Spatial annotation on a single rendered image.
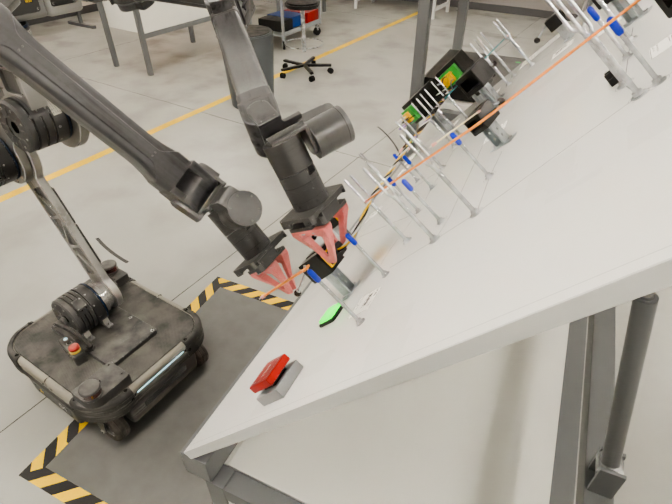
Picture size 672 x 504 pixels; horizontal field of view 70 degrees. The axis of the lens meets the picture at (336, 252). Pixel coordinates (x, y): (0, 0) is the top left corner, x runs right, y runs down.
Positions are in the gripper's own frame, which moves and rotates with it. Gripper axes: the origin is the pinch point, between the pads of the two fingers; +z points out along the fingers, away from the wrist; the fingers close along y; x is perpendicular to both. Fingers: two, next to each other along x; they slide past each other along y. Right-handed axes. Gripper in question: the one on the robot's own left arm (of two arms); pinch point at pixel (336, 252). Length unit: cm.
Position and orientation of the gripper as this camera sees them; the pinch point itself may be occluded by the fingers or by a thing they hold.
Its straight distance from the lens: 76.0
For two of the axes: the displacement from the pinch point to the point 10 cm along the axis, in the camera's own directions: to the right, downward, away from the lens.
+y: 4.6, -5.7, 6.9
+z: 4.0, 8.2, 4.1
